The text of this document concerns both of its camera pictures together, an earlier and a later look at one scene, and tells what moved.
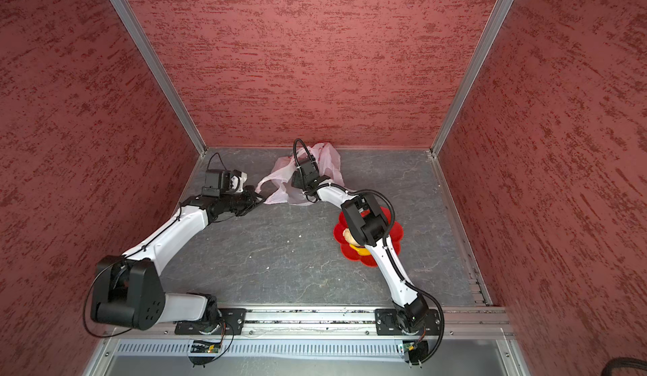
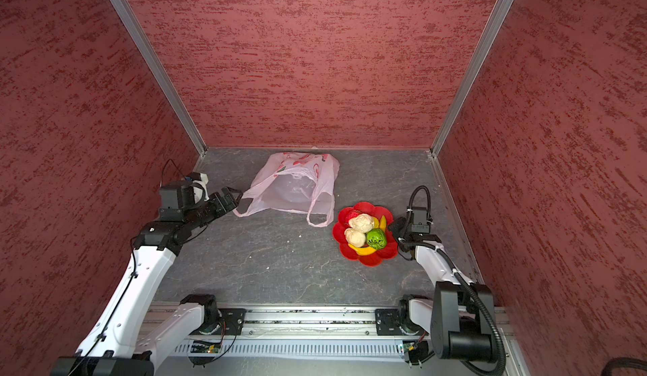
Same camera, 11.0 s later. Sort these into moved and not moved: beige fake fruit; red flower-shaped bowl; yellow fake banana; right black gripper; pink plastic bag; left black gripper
Moved: pink plastic bag; right black gripper; left black gripper
Not moved: yellow fake banana; red flower-shaped bowl; beige fake fruit
